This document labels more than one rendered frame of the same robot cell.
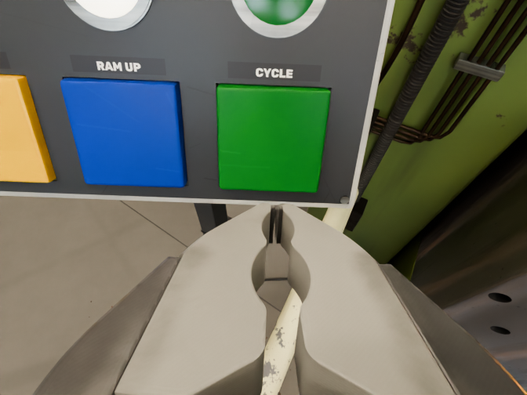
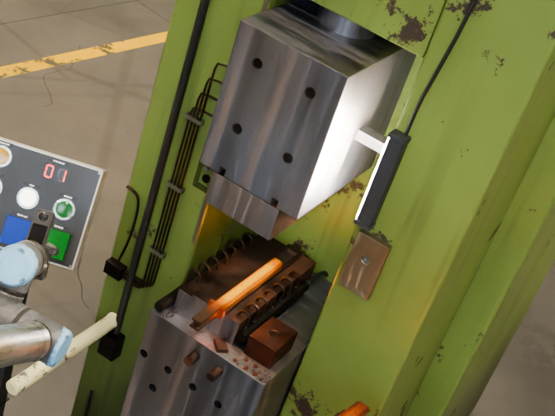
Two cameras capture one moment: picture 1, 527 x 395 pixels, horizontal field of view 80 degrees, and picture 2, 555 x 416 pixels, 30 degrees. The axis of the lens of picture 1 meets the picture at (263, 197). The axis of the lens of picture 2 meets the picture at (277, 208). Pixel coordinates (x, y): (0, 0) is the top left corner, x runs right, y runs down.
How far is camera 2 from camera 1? 2.60 m
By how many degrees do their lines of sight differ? 27
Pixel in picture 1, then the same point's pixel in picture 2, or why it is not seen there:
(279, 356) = (31, 371)
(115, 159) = (11, 236)
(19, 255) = not seen: outside the picture
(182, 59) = not seen: hidden behind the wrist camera
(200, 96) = not seen: hidden behind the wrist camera
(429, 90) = (144, 259)
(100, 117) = (12, 225)
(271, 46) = (59, 221)
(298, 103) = (62, 235)
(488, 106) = (166, 271)
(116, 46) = (24, 211)
